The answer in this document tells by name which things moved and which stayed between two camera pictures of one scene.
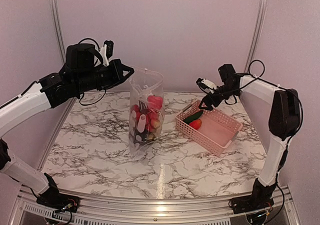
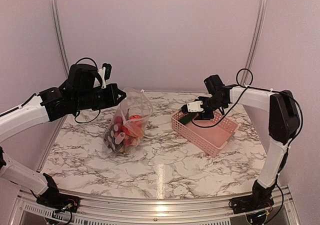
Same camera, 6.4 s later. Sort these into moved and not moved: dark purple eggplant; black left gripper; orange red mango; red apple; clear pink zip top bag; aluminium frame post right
Moved: clear pink zip top bag; red apple; orange red mango; black left gripper; dark purple eggplant
Not moved: aluminium frame post right
